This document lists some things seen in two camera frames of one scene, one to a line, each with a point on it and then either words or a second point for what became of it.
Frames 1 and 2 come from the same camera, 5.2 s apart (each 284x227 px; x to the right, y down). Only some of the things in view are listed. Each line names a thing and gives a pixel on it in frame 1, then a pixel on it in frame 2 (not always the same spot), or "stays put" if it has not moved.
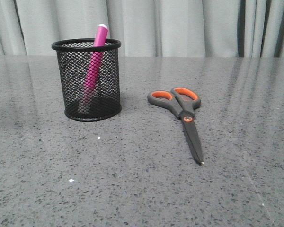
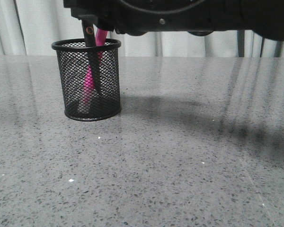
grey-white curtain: (210, 28) stays put
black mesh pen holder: (89, 70) stays put
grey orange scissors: (182, 101) to (89, 31)
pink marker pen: (93, 69) stays put
